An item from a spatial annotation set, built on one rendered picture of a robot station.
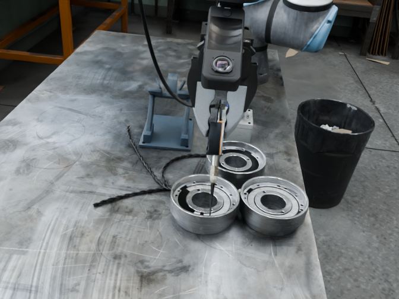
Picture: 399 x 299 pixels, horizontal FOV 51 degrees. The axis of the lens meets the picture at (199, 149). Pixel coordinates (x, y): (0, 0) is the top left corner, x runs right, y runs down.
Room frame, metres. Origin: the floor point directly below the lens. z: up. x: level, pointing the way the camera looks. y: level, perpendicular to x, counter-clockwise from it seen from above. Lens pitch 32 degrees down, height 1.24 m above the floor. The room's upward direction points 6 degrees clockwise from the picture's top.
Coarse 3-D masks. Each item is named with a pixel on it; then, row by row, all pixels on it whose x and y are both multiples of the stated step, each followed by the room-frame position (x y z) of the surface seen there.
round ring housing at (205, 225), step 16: (192, 176) 0.55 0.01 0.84; (208, 176) 0.55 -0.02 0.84; (176, 192) 0.52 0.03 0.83; (192, 192) 0.52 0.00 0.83; (208, 192) 0.53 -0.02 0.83; (224, 192) 0.53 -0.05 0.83; (176, 208) 0.47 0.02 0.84; (192, 208) 0.48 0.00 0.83; (208, 208) 0.49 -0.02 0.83; (192, 224) 0.46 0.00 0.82; (208, 224) 0.45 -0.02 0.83; (224, 224) 0.46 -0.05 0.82
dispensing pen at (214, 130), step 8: (216, 104) 0.56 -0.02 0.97; (224, 104) 0.56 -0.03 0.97; (216, 120) 0.55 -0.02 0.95; (216, 128) 0.52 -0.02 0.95; (208, 136) 0.52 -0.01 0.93; (216, 136) 0.52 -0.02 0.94; (208, 144) 0.51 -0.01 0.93; (216, 144) 0.51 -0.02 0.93; (208, 152) 0.50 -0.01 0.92; (216, 152) 0.50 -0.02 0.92; (216, 160) 0.51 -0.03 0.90; (216, 168) 0.51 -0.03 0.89; (216, 176) 0.50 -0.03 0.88
